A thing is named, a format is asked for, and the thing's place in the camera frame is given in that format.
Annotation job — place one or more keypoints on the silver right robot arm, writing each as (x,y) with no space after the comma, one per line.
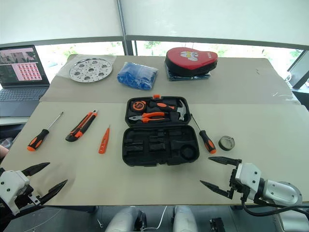
(280,191)

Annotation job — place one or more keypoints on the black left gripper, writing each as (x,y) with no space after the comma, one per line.
(26,199)

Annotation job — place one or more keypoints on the black tool case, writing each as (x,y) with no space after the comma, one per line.
(159,151)

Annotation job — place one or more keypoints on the blue plastic bag bundle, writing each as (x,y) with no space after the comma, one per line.
(136,77)

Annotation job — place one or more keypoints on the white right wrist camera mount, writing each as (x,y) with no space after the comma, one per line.
(248,176)

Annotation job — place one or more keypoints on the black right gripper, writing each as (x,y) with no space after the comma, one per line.
(232,182)

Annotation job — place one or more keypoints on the long shaft orange black screwdriver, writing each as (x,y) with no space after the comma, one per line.
(38,141)

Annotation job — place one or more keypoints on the silver rounded robot body part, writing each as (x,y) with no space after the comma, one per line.
(184,218)
(125,218)

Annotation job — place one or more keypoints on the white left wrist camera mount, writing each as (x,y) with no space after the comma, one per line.
(12,184)

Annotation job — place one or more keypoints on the round perforated steel steamer plate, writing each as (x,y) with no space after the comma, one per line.
(91,70)

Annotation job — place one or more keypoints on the orange black utility knife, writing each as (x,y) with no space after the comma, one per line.
(80,128)

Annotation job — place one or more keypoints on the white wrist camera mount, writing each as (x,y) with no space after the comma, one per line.
(12,184)
(248,176)

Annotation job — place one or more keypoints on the orange black tape measure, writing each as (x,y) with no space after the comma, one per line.
(138,105)

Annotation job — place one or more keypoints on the red heart-shaped cartoon case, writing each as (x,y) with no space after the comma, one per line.
(190,60)

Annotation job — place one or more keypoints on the black electrical tape roll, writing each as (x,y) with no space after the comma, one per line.
(223,146)

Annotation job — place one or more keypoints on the small black block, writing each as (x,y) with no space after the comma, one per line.
(217,224)

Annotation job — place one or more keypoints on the open dark laptop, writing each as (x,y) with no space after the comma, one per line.
(21,87)

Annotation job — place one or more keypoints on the orange voltage tester pen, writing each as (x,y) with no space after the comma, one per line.
(103,142)

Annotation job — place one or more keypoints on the grey window frame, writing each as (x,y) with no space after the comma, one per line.
(125,44)

